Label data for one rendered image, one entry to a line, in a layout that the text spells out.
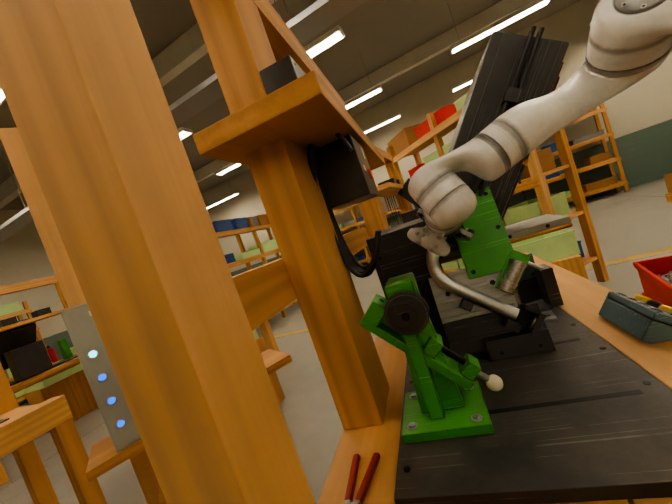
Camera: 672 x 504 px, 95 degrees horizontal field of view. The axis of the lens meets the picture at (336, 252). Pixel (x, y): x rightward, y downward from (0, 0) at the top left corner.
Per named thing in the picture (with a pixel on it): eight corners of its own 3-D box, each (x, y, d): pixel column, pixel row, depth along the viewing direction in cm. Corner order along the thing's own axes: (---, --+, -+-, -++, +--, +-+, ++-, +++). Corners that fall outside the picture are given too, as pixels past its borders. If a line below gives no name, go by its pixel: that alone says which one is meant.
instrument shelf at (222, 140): (385, 164, 134) (382, 155, 134) (322, 93, 48) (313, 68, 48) (334, 185, 141) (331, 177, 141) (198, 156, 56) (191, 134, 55)
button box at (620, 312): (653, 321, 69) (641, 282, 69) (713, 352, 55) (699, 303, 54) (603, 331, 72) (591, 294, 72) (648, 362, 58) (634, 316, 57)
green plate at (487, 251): (513, 268, 80) (485, 194, 85) (520, 266, 73) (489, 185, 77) (467, 280, 83) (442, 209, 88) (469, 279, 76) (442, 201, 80)
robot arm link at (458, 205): (478, 219, 56) (445, 186, 59) (488, 198, 42) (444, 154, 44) (447, 244, 58) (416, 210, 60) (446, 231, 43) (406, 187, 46)
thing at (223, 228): (312, 298, 760) (281, 210, 748) (252, 342, 535) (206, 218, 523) (294, 303, 781) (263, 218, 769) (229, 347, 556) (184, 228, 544)
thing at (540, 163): (573, 300, 281) (494, 45, 268) (426, 287, 500) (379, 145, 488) (610, 279, 298) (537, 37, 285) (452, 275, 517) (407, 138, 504)
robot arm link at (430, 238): (405, 238, 66) (401, 234, 60) (432, 191, 65) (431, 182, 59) (445, 259, 62) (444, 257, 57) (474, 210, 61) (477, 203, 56)
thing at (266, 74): (326, 112, 72) (316, 83, 71) (302, 89, 57) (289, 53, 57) (299, 125, 74) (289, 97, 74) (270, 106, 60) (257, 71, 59)
